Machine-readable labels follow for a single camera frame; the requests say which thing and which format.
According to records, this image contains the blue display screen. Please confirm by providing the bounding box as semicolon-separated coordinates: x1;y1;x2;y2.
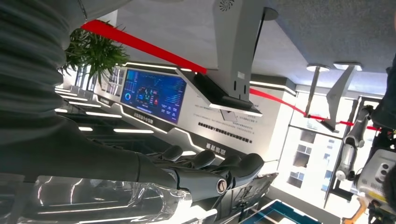
120;68;188;125

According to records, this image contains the green potted plant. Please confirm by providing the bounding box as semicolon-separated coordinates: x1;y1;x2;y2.
58;20;131;90

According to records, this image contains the grey kiosk stand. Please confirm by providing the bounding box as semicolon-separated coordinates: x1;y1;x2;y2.
320;62;362;133
176;0;267;118

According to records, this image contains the blue tray white rim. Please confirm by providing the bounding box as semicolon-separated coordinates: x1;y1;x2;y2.
240;199;322;224

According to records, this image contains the black stanchion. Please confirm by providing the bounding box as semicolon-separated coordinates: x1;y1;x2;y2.
252;6;279;61

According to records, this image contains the silver stanchion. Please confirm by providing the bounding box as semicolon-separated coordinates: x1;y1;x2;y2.
304;64;331;118

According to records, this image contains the silver humanoid robot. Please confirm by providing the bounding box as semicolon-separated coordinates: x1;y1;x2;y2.
335;105;396;224

